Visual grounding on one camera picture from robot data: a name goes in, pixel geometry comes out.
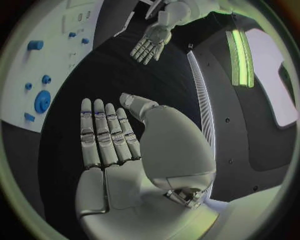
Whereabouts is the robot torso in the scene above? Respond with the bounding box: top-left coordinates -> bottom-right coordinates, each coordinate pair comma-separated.
186,11 -> 300,204

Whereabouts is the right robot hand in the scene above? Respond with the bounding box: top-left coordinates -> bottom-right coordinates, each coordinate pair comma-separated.
74,92 -> 222,240

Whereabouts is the white task board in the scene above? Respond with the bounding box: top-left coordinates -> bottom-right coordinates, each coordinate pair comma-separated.
0,0 -> 105,134

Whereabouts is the blue cylinder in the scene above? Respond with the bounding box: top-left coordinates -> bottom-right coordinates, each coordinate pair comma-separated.
26,39 -> 45,51

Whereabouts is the glowing light bar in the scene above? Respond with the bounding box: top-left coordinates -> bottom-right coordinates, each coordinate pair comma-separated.
225,28 -> 256,89

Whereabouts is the blue block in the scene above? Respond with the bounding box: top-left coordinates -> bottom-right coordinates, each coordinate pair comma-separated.
23,112 -> 37,123

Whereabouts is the blue gear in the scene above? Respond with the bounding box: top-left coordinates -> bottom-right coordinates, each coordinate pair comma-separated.
33,90 -> 52,114

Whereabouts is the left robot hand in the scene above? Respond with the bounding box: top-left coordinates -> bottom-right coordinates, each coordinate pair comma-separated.
129,25 -> 173,66

